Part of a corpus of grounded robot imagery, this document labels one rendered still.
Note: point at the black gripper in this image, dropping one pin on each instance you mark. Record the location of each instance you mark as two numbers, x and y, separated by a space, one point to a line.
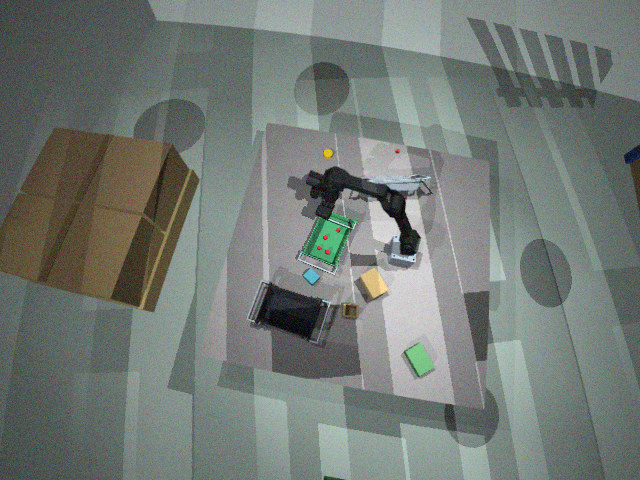
326 206

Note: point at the light blue cube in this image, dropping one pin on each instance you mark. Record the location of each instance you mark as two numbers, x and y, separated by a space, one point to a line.
311 276

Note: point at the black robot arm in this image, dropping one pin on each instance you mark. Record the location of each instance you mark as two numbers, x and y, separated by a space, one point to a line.
336 179

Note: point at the green plastic tray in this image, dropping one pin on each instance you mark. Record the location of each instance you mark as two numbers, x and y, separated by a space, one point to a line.
335 242

